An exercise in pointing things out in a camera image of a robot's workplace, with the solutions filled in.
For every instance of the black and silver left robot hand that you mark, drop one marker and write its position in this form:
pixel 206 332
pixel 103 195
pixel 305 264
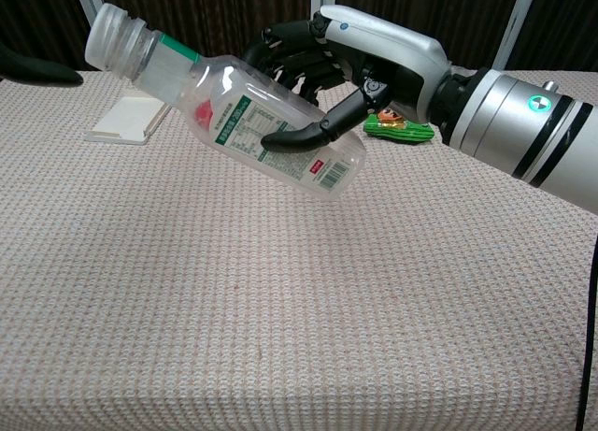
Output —
pixel 32 71

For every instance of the dark brown corrugated panel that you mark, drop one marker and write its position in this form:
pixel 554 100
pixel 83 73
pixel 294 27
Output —
pixel 210 10
pixel 420 8
pixel 565 24
pixel 37 15

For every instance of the pink woven tablecloth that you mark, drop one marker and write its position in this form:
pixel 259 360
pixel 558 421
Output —
pixel 233 286

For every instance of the clear plastic bottle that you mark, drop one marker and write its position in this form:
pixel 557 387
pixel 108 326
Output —
pixel 224 94

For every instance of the white and silver left robot arm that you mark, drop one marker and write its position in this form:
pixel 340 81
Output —
pixel 514 122

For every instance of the green snack packet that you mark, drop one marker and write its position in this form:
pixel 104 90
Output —
pixel 402 129

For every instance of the white flat card box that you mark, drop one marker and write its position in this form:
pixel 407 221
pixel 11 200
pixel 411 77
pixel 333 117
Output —
pixel 123 120

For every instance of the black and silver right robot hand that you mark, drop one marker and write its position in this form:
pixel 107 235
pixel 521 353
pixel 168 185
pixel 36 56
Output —
pixel 392 52

